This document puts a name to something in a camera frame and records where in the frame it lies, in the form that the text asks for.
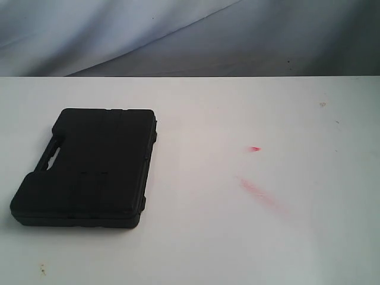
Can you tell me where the black plastic carrying case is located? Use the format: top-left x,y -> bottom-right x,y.
10,108 -> 157,229

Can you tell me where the white backdrop cloth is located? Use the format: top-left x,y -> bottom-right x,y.
1,1 -> 379,77

